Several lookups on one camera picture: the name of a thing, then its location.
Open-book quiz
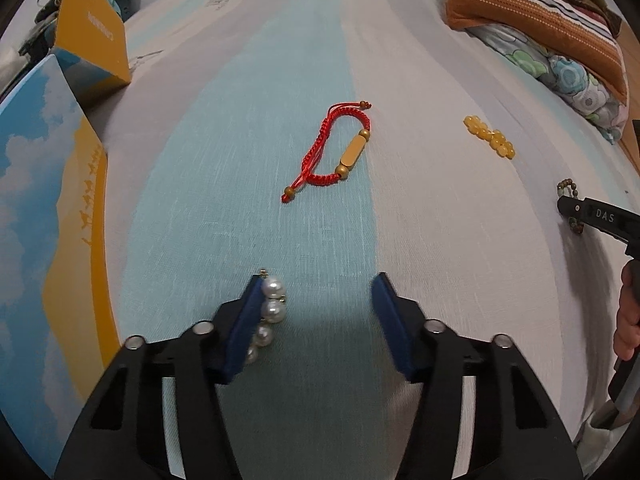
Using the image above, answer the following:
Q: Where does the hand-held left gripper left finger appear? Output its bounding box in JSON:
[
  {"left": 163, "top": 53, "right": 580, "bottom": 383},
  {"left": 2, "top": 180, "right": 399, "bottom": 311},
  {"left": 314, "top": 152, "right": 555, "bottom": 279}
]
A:
[{"left": 52, "top": 274, "right": 266, "bottom": 480}]

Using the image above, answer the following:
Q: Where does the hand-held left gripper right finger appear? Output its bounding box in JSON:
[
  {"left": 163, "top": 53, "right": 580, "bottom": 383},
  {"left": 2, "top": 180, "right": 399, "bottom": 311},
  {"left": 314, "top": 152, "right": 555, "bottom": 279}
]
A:
[{"left": 370, "top": 272, "right": 586, "bottom": 480}]

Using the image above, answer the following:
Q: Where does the brown and green bead bracelet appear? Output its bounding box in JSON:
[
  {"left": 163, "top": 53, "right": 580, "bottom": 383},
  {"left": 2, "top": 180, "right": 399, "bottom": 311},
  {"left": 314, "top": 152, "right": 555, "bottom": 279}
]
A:
[{"left": 556, "top": 178, "right": 586, "bottom": 236}]

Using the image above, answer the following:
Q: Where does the white pearl bracelet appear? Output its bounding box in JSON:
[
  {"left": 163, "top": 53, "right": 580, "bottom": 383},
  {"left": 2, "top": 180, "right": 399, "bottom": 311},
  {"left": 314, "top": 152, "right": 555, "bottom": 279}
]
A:
[{"left": 244, "top": 269, "right": 288, "bottom": 366}]

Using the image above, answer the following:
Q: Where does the blue and white cardboard box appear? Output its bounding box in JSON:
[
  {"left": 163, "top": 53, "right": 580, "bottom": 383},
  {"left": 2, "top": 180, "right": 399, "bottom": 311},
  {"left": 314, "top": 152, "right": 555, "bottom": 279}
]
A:
[{"left": 0, "top": 0, "right": 132, "bottom": 480}]

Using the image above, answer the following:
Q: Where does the person's right hand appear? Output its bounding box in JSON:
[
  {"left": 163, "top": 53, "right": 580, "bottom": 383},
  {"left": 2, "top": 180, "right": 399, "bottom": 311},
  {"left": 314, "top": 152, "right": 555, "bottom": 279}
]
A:
[{"left": 614, "top": 261, "right": 640, "bottom": 361}]

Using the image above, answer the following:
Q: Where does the wooden headboard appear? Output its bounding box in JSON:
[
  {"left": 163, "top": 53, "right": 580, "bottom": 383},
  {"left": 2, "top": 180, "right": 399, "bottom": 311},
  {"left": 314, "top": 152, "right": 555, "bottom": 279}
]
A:
[{"left": 617, "top": 15, "right": 640, "bottom": 171}]

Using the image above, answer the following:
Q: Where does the floral quilt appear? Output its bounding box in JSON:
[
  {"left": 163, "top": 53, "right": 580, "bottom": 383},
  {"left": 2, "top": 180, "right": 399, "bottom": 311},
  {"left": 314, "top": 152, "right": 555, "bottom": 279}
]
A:
[{"left": 467, "top": 25, "right": 631, "bottom": 146}]

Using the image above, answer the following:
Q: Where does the striped blue and grey bedsheet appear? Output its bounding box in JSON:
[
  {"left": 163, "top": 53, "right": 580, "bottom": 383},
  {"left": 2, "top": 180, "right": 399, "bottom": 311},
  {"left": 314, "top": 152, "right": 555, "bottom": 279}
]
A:
[{"left": 85, "top": 0, "right": 640, "bottom": 480}]

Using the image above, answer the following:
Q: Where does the striped red and orange pillow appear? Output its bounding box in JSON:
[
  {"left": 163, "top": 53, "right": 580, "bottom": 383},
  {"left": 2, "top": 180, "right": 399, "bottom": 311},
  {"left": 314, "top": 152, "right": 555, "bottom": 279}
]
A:
[{"left": 445, "top": 0, "right": 628, "bottom": 103}]

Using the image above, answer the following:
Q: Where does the yellow bead bracelet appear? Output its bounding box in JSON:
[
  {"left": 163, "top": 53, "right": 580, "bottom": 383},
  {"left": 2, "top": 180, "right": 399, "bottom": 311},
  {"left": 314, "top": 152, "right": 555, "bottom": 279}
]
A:
[{"left": 463, "top": 115, "right": 517, "bottom": 161}]

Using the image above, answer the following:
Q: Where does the red cord bracelet gold tube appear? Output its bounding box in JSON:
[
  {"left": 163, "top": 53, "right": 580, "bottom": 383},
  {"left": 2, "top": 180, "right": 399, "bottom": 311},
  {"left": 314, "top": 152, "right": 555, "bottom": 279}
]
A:
[{"left": 281, "top": 101, "right": 373, "bottom": 206}]

